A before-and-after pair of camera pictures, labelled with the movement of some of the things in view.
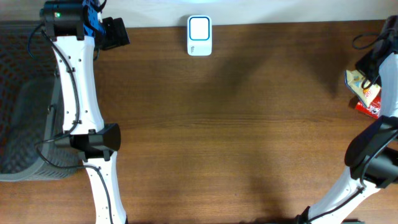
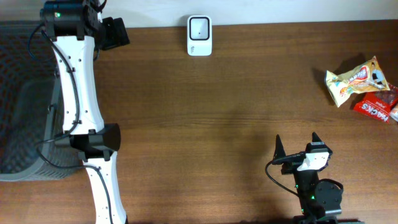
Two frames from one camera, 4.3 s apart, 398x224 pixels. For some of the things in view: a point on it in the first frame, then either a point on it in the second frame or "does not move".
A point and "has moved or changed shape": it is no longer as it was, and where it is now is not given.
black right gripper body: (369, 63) to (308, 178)
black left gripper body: (116, 34) does not move
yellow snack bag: (359, 85) has moved or changed shape
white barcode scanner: (199, 35) does not move
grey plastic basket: (33, 146) does not move
